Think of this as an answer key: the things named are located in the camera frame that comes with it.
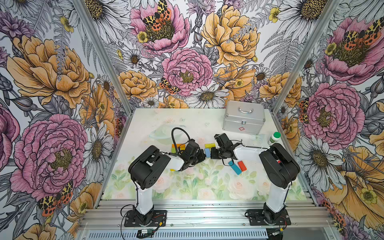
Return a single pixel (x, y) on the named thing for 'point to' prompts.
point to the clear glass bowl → (163, 133)
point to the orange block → (182, 146)
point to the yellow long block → (172, 170)
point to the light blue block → (208, 153)
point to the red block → (241, 165)
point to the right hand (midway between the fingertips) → (211, 157)
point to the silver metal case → (244, 117)
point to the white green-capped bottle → (274, 138)
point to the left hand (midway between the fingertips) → (206, 158)
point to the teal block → (237, 169)
